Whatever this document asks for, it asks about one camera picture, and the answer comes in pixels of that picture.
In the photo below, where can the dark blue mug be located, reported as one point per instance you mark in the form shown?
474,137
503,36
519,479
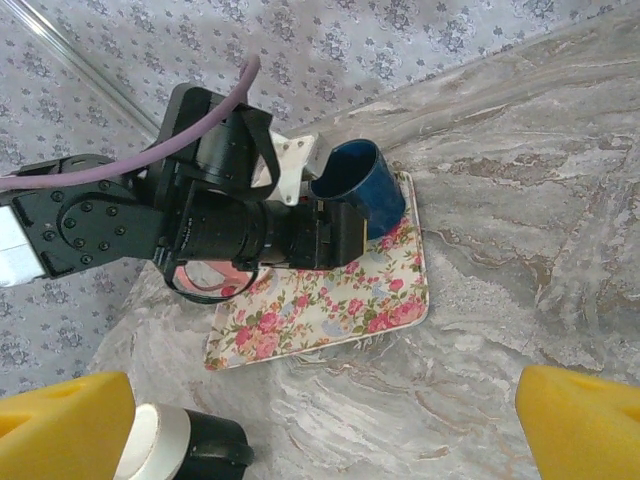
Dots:
385,200

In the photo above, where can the floral fabric mat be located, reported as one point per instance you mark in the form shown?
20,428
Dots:
325,310

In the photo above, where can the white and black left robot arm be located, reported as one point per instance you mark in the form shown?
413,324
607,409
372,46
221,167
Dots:
15,250

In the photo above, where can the black and white mug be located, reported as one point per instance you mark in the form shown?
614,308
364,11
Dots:
210,440

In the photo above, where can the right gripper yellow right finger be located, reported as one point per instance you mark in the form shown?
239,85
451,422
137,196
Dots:
585,430

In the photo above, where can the pink mug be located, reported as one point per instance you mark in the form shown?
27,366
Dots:
240,279

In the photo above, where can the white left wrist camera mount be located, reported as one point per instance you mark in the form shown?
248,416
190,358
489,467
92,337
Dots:
290,160

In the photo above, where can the black yellow finger of the left gripper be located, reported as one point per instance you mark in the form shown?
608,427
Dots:
340,235

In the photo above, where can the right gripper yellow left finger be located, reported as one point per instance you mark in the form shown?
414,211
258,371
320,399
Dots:
55,430

